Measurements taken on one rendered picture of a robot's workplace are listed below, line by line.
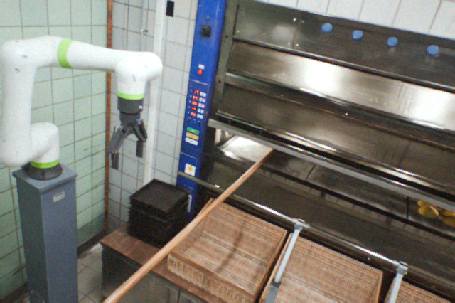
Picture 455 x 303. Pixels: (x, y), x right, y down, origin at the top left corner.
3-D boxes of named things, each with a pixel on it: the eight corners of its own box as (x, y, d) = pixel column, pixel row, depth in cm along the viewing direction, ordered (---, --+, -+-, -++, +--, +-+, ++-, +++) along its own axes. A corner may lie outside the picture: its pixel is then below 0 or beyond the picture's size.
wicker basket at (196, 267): (205, 228, 245) (211, 195, 233) (279, 263, 225) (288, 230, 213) (164, 269, 204) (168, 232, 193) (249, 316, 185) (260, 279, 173)
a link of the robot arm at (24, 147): (-13, 165, 140) (-13, 35, 117) (18, 149, 155) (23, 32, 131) (15, 177, 139) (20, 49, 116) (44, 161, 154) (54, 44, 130)
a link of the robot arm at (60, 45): (26, 66, 137) (22, 35, 132) (49, 62, 148) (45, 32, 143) (67, 73, 134) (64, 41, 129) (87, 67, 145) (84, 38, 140)
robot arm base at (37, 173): (6, 163, 167) (5, 152, 164) (35, 154, 179) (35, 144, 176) (40, 184, 156) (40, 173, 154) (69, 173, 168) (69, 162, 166)
